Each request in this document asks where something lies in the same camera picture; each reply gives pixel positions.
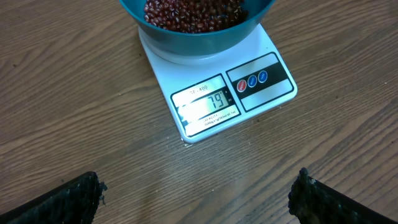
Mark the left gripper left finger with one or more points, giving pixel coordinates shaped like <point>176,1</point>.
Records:
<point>74,202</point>

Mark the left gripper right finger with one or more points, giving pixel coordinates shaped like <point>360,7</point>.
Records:
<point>314,202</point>

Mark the red adzuki beans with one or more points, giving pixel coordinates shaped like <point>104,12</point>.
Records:
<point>194,16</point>

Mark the white digital kitchen scale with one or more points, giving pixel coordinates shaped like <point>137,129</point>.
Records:
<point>210,93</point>

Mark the teal blue bowl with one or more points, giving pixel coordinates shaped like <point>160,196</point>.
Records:
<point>202,43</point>

